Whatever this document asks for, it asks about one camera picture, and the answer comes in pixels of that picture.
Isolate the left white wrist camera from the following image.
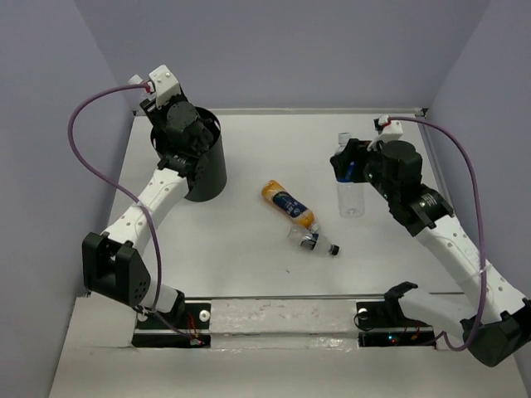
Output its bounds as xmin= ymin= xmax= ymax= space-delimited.
xmin=128 ymin=65 xmax=183 ymax=109

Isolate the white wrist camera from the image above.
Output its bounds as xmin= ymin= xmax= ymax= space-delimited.
xmin=128 ymin=65 xmax=183 ymax=109
xmin=368 ymin=114 xmax=403 ymax=151

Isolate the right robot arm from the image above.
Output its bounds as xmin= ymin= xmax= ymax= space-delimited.
xmin=330 ymin=138 xmax=530 ymax=367

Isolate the blue label water bottle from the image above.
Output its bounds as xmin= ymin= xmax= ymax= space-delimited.
xmin=334 ymin=132 xmax=367 ymax=219

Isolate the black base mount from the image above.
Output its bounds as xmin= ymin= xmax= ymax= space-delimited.
xmin=131 ymin=300 xmax=212 ymax=349
xmin=353 ymin=282 xmax=436 ymax=348

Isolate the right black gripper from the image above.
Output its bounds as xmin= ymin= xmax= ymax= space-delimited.
xmin=329 ymin=138 xmax=397 ymax=201

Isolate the orange bottle blue label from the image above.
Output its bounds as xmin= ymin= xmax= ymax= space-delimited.
xmin=261 ymin=180 xmax=319 ymax=233

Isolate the black cylindrical bin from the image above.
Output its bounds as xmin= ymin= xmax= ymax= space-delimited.
xmin=150 ymin=102 xmax=227 ymax=202

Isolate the clear bottle black label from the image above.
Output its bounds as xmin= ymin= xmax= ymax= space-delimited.
xmin=288 ymin=226 xmax=340 ymax=257

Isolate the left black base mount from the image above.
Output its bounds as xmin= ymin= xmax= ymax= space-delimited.
xmin=131 ymin=300 xmax=212 ymax=349

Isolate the aluminium rail right edge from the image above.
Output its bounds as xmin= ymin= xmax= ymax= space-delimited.
xmin=418 ymin=124 xmax=455 ymax=208

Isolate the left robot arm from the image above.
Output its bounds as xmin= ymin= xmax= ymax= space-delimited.
xmin=81 ymin=100 xmax=227 ymax=328

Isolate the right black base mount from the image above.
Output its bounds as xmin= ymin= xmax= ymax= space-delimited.
xmin=353 ymin=282 xmax=436 ymax=348

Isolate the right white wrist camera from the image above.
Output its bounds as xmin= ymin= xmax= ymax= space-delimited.
xmin=368 ymin=114 xmax=403 ymax=151

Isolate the clear tape strip front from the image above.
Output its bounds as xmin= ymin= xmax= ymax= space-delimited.
xmin=209 ymin=298 xmax=358 ymax=352

